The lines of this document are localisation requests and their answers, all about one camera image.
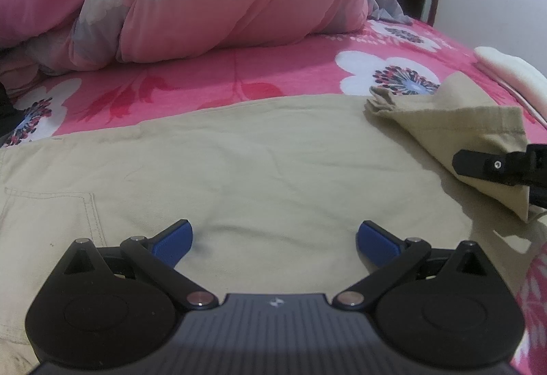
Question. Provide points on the white folded cloth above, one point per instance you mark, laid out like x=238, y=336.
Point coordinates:
x=517, y=71

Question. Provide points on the pink floral blanket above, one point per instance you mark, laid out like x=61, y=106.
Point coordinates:
x=192, y=75

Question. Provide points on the beige pants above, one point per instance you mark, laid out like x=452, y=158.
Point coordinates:
x=256, y=152

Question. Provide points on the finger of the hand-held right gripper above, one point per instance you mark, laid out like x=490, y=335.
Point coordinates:
x=487, y=164

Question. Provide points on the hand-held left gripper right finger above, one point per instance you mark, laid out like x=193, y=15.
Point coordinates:
x=374, y=240

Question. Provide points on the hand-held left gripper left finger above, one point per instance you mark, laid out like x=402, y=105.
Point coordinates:
x=175, y=240

